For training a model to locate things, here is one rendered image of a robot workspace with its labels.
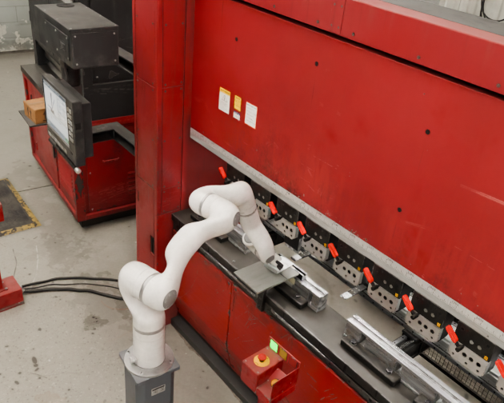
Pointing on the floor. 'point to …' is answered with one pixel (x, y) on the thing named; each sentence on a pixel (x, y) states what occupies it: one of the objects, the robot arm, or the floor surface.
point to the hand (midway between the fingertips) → (275, 263)
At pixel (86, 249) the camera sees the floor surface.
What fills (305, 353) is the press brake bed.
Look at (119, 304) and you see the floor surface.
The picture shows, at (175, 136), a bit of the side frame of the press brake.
